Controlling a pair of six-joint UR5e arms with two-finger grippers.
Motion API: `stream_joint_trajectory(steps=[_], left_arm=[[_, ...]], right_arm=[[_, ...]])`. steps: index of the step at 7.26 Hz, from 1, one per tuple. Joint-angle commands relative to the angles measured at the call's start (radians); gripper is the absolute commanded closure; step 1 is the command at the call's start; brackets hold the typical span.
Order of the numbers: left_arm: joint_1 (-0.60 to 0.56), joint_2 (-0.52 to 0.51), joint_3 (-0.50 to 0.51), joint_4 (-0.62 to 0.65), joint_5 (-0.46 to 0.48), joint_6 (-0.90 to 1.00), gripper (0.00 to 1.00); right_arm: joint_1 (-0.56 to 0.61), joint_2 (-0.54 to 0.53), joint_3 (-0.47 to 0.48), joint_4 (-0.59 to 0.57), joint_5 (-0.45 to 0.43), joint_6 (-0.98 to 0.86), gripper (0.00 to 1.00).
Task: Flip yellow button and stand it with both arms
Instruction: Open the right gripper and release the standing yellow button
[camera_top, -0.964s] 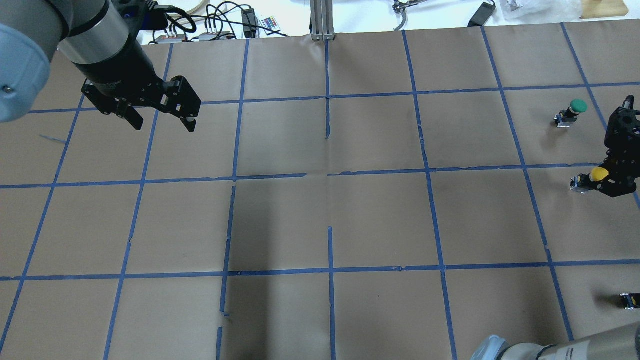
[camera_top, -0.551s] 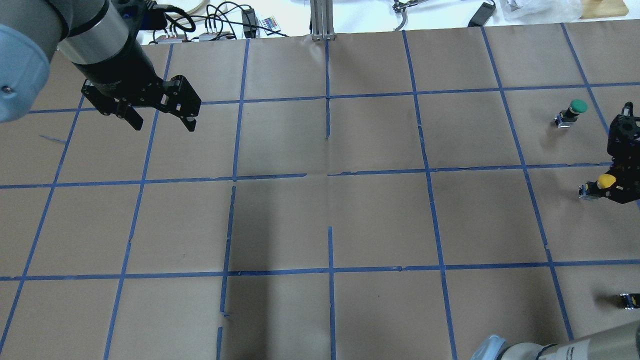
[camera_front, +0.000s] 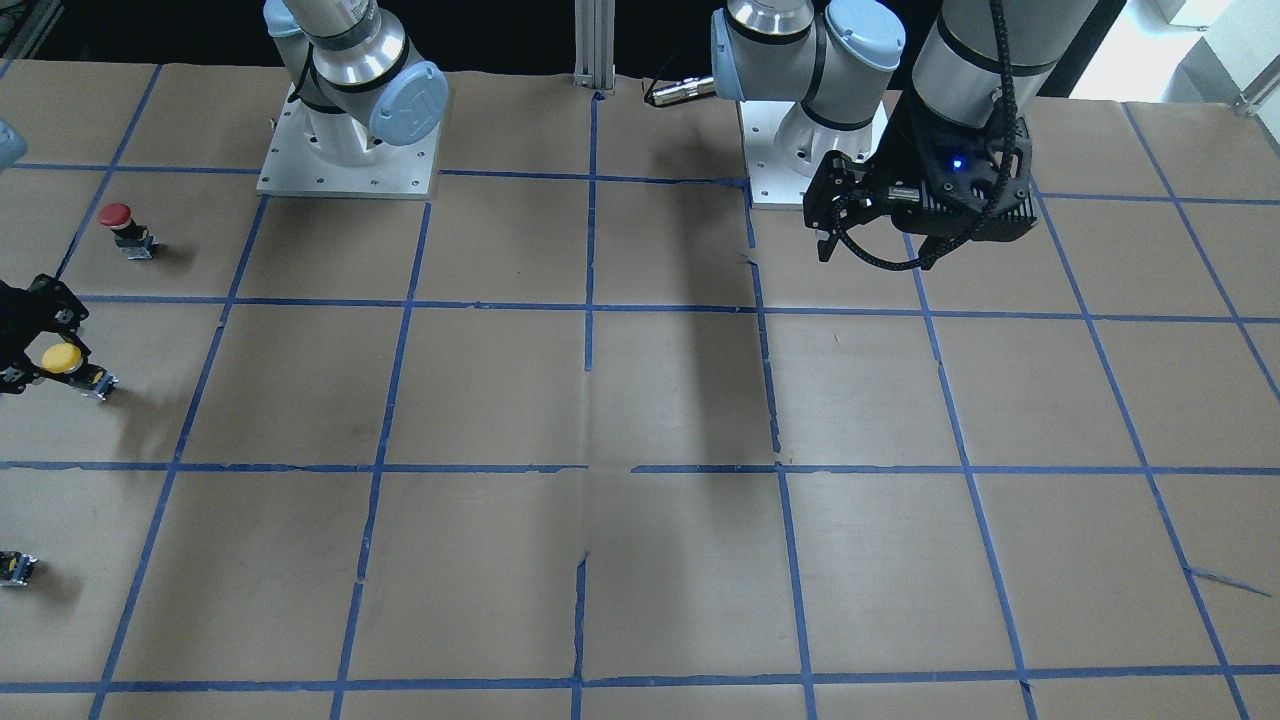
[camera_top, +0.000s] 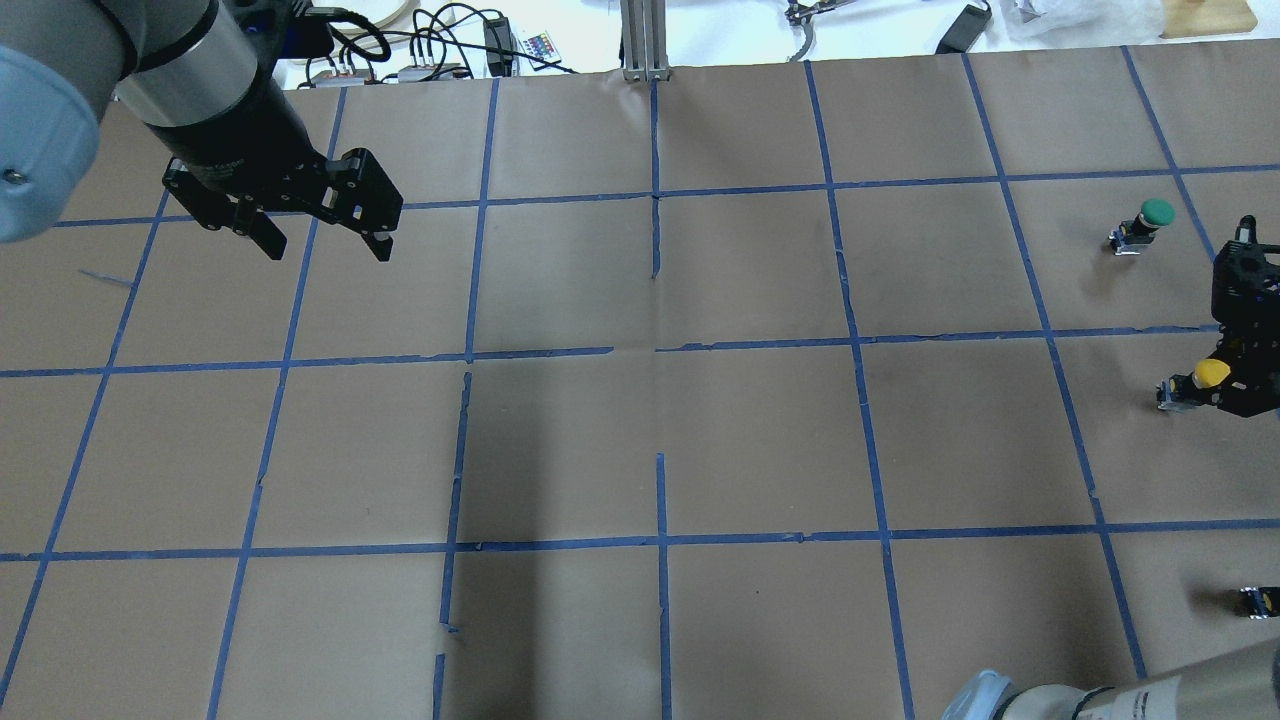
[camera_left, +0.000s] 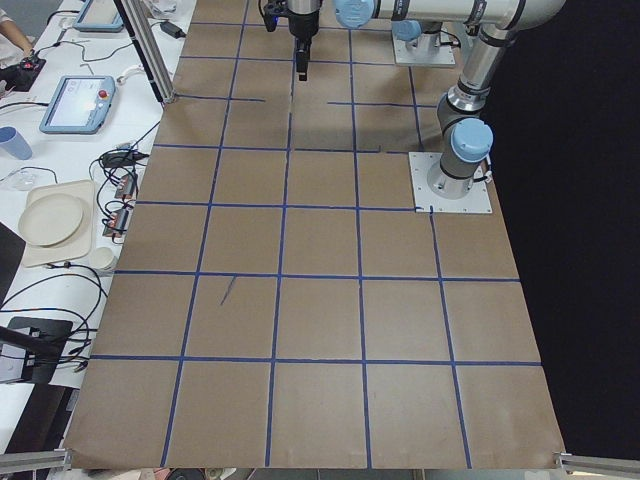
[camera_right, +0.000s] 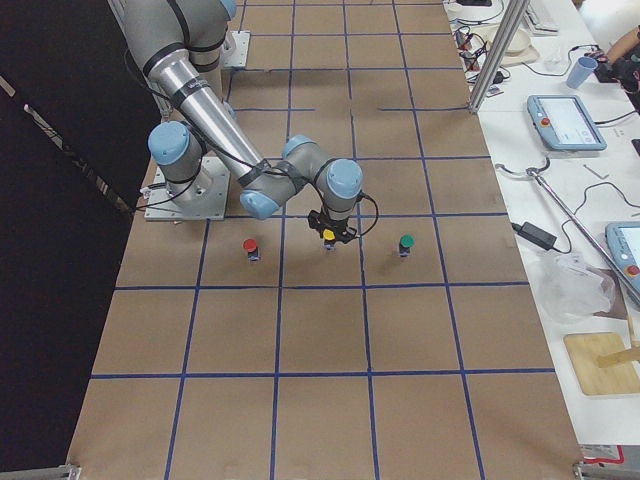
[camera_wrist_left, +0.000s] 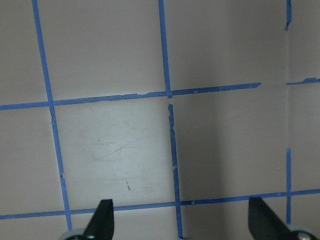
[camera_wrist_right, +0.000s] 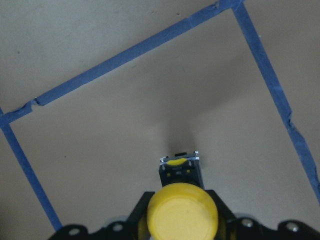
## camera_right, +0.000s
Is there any black power adapter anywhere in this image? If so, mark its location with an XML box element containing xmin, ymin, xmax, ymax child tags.
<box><xmin>517</xmin><ymin>222</ymin><xmax>557</xmax><ymax>250</ymax></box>

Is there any teach pendant near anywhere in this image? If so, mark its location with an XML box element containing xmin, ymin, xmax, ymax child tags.
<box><xmin>605</xmin><ymin>221</ymin><xmax>639</xmax><ymax>295</ymax></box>

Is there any beige bowl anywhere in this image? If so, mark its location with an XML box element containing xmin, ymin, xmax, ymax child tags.
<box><xmin>471</xmin><ymin>24</ymin><xmax>539</xmax><ymax>67</ymax></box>

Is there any aluminium frame post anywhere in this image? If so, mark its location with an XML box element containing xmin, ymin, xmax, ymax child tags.
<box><xmin>468</xmin><ymin>0</ymin><xmax>529</xmax><ymax>114</ymax></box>

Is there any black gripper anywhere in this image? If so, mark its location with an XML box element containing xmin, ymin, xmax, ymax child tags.
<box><xmin>307</xmin><ymin>210</ymin><xmax>357</xmax><ymax>243</ymax></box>

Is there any teach pendant far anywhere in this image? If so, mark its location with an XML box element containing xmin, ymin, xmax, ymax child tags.
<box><xmin>526</xmin><ymin>95</ymin><xmax>607</xmax><ymax>152</ymax></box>

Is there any blue plastic cup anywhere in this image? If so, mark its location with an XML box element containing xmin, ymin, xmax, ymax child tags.
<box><xmin>565</xmin><ymin>56</ymin><xmax>599</xmax><ymax>89</ymax></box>

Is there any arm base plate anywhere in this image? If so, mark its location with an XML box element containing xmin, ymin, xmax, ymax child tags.
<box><xmin>220</xmin><ymin>30</ymin><xmax>251</xmax><ymax>70</ymax></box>
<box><xmin>144</xmin><ymin>155</ymin><xmax>230</xmax><ymax>222</ymax></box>

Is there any metal walking cane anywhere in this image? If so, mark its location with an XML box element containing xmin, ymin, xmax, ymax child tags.
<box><xmin>495</xmin><ymin>156</ymin><xmax>639</xmax><ymax>304</ymax></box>

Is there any black braided cable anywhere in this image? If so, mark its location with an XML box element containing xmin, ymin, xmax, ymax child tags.
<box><xmin>344</xmin><ymin>192</ymin><xmax>380</xmax><ymax>239</ymax></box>

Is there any green push button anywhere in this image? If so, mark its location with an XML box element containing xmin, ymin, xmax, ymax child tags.
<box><xmin>398</xmin><ymin>234</ymin><xmax>415</xmax><ymax>257</ymax></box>

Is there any wooden cutting board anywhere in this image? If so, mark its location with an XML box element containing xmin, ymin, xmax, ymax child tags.
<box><xmin>564</xmin><ymin>332</ymin><xmax>639</xmax><ymax>396</ymax></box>

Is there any red push button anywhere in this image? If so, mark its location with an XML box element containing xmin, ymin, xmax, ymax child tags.
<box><xmin>242</xmin><ymin>238</ymin><xmax>261</xmax><ymax>261</ymax></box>

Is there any yellow push button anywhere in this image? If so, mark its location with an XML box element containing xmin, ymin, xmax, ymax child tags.
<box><xmin>322</xmin><ymin>229</ymin><xmax>336</xmax><ymax>251</ymax></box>

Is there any teach pendant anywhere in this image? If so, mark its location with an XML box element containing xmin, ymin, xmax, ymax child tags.
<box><xmin>605</xmin><ymin>221</ymin><xmax>639</xmax><ymax>295</ymax></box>
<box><xmin>526</xmin><ymin>95</ymin><xmax>607</xmax><ymax>152</ymax></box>

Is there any clear plastic bag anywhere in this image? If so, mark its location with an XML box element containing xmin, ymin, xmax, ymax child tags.
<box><xmin>536</xmin><ymin>253</ymin><xmax>615</xmax><ymax>323</ymax></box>

